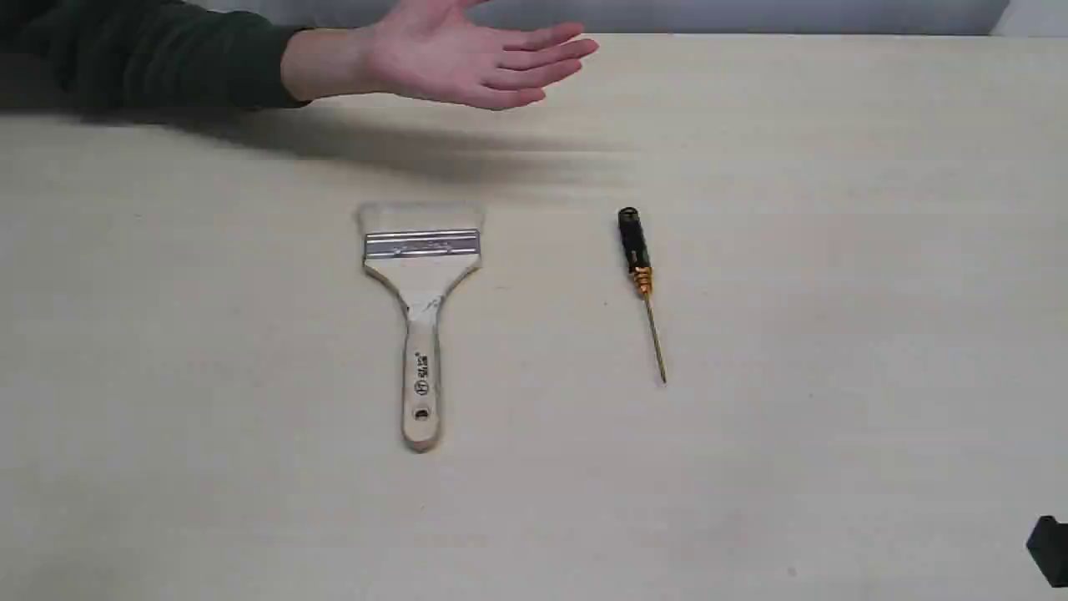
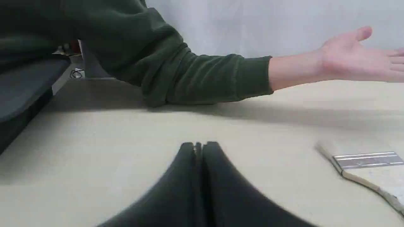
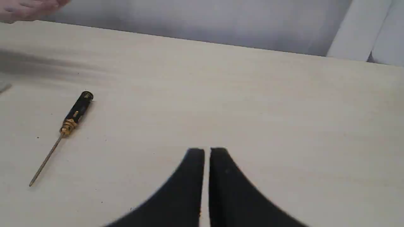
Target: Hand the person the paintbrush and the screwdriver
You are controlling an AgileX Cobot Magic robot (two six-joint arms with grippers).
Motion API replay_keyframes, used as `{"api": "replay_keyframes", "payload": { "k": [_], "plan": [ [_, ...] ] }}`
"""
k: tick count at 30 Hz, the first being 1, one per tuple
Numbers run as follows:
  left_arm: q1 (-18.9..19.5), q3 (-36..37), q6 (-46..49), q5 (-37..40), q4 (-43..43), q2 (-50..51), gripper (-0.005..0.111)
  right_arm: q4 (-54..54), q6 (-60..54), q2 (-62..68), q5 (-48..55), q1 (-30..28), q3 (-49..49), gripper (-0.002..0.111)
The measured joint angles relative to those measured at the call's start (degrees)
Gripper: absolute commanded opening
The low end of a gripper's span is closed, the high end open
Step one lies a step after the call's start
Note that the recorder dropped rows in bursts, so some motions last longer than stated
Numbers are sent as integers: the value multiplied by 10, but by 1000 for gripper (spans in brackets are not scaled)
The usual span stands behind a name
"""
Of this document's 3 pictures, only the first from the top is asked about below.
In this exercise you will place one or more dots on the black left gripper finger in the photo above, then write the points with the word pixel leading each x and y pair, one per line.
pixel 1047 545

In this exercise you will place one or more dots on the black and gold screwdriver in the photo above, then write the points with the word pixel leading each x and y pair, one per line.
pixel 640 273

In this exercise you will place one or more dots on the wide wooden paint brush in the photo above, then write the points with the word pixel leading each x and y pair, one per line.
pixel 421 252

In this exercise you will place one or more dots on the forearm in dark green sleeve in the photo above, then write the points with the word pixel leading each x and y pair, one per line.
pixel 172 54

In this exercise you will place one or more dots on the person's bare hand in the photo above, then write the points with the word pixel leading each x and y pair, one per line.
pixel 431 50

